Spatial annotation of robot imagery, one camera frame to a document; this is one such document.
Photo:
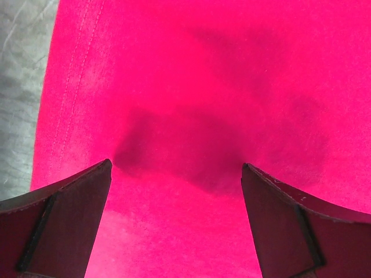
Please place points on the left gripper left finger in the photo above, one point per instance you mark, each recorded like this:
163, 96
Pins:
50, 232

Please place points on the magenta t-shirt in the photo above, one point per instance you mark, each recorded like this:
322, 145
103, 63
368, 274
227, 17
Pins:
179, 95

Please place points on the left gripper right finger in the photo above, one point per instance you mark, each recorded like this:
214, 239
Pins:
296, 234

